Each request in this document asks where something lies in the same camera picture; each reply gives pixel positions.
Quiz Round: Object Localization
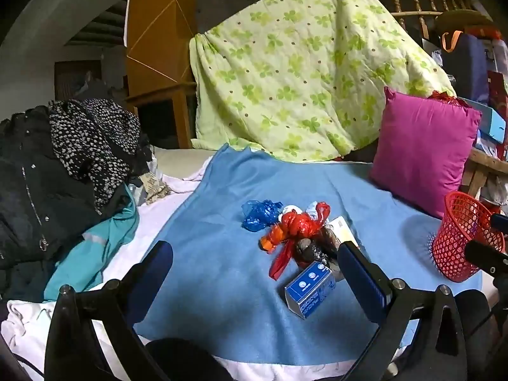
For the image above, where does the blue carton box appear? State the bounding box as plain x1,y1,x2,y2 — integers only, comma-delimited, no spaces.
284,262,337,320

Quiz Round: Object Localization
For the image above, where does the green floral quilt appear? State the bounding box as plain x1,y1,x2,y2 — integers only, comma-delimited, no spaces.
189,0,457,163

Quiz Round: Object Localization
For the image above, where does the white bed sheet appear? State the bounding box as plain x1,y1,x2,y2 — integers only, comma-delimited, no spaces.
0,145,413,381

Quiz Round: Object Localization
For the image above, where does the shiny red bag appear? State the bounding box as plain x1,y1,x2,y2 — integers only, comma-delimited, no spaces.
428,90,471,108

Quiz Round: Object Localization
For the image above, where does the red plastic mesh basket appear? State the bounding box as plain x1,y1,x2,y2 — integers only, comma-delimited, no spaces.
432,191,505,283

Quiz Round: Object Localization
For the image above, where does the blue plastic bag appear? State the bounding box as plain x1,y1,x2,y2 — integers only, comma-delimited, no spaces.
241,199,283,233

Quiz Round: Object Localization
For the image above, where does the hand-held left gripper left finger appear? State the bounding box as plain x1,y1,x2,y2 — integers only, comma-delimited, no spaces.
44,240,174,381

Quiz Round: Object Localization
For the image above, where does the black white spotted garment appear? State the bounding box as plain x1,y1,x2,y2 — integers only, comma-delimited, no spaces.
48,98,151,207

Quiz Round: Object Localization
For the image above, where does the magenta pillow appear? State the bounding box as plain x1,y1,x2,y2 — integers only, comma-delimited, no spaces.
368,86,483,220

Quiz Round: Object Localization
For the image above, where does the light blue blanket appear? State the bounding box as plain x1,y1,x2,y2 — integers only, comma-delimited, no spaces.
133,143,449,366

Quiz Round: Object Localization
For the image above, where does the red plastic bag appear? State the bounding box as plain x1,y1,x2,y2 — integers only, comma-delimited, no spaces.
269,202,331,281

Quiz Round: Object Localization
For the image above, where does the dark plastic wrapper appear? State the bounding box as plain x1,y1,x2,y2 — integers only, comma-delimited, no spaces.
294,226,342,282

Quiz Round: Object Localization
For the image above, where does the beige printed cloth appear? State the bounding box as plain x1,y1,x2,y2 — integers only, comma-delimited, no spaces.
141,172,171,206

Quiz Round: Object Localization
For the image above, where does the wooden bench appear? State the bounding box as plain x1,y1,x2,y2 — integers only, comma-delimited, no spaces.
460,147,508,207

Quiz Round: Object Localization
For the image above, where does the red box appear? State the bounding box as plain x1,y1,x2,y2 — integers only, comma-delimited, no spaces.
486,69,508,120

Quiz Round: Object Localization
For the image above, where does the pile of dark clothes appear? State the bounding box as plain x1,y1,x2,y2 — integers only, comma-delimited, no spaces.
0,105,137,304

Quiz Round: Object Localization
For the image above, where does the white paper packet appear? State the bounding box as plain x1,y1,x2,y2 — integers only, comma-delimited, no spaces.
327,216,360,251

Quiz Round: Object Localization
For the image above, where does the teal garment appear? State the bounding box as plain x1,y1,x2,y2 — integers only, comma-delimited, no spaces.
43,184,140,302

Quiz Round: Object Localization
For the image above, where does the small light blue box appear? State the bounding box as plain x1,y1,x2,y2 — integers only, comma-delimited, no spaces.
462,97,508,144

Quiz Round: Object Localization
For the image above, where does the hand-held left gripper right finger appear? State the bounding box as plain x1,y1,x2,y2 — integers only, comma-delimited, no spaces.
337,241,469,381

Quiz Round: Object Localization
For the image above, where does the orange wooden cabinet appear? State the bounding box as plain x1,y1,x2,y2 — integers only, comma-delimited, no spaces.
125,0,199,149

